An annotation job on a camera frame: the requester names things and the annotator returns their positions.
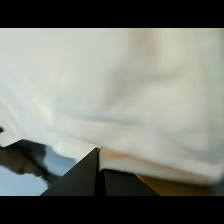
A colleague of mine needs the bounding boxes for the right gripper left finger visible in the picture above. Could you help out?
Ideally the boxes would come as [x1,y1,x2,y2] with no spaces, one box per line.
[40,147,101,197]

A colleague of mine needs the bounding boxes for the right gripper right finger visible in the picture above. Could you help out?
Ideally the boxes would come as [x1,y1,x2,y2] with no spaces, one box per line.
[99,168,160,197]

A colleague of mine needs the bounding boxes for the white garment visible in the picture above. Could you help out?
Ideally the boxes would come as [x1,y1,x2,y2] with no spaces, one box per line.
[0,28,224,186]

